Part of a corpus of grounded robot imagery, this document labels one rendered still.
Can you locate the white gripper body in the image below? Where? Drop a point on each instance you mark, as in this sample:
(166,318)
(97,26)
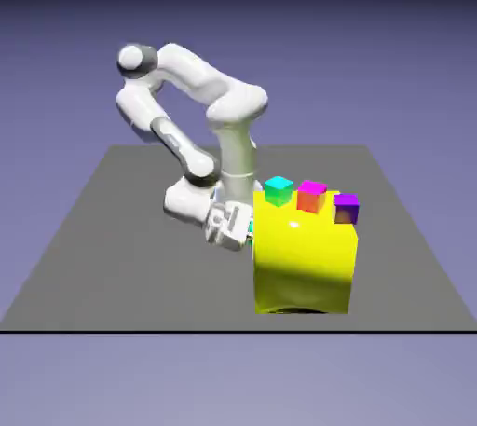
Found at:
(234,226)

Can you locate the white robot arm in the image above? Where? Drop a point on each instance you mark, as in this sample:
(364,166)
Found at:
(231,98)

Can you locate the small green cube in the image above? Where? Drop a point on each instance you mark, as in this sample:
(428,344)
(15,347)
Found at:
(250,228)

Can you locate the small cyan cube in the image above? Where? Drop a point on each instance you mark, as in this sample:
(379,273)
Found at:
(278,191)

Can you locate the small magenta cube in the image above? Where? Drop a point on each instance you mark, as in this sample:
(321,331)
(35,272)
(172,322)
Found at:
(312,196)

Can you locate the small purple cube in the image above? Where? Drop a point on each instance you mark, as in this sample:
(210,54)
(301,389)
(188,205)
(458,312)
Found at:
(346,209)

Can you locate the large yellow box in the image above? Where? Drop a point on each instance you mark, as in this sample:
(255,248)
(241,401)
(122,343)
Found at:
(303,254)

